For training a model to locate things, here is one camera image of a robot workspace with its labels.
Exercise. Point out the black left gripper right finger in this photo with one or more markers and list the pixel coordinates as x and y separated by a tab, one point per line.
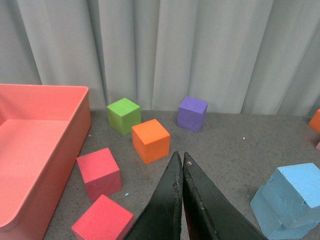
209	215

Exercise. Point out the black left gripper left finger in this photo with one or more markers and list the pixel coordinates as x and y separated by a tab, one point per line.
161	219

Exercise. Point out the light blue foam cube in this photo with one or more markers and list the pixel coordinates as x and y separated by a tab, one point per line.
293	192

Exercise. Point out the orange foam cube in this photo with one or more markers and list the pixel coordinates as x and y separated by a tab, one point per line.
314	123
151	141

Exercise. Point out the dark red foam cube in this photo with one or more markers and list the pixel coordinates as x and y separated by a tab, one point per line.
100	173

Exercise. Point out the purple foam cube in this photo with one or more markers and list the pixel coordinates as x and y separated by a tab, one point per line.
192	113

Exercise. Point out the green foam cube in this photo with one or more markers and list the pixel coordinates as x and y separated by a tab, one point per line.
123	114

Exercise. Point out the pink foam cube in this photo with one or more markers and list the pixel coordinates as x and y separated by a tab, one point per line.
318	146

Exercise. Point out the pink plastic bin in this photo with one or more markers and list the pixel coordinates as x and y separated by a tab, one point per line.
42	130

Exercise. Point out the grey curtain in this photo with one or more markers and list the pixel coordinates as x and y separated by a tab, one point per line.
241	56

